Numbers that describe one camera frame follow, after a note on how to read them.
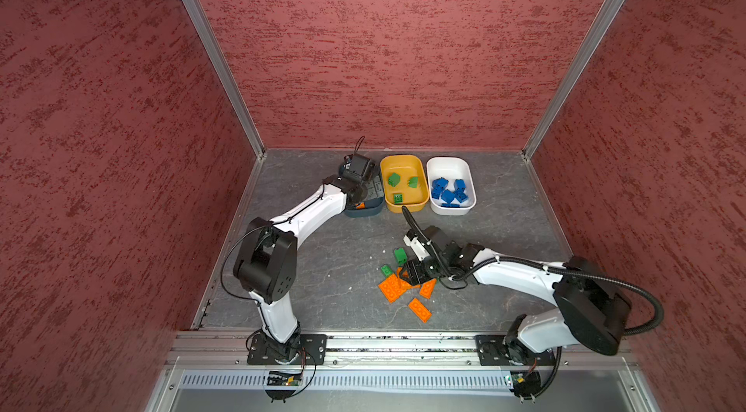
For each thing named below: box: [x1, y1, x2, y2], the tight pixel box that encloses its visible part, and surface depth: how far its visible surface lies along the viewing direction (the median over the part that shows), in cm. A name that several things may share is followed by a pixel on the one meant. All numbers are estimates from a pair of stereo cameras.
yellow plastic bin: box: [379, 153, 431, 213], surface depth 112 cm
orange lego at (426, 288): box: [419, 277, 438, 300], surface depth 86 cm
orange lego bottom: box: [407, 297, 433, 324], surface depth 83 cm
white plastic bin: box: [426, 156, 477, 216], surface depth 108 cm
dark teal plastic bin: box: [343, 166, 385, 217], surface depth 85 cm
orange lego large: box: [377, 273, 412, 304], surface depth 86 cm
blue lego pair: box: [431, 176, 450, 196], surface depth 108 cm
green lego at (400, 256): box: [393, 246, 408, 267], surface depth 91 cm
